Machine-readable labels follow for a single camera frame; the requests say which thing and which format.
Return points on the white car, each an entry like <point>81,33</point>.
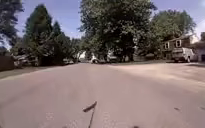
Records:
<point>96,59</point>

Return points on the parked car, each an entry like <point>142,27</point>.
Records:
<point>112,58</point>

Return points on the grey asphalt road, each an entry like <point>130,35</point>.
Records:
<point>100,90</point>

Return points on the huge leafy tree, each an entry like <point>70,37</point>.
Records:
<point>116,26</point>

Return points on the tall conifer tree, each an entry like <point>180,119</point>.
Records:
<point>40,33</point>

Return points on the parked vehicle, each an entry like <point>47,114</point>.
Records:
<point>25,60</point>

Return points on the broad green tree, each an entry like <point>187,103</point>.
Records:
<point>171,25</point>

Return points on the white vehicle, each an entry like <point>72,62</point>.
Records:
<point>183,55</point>

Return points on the grass verge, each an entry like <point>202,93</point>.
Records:
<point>13,72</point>

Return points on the two-storey brown house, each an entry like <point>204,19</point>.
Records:
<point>190,42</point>

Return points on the dark wooden fence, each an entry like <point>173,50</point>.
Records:
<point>1,63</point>

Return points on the large dark tree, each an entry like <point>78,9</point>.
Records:
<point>1,20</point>

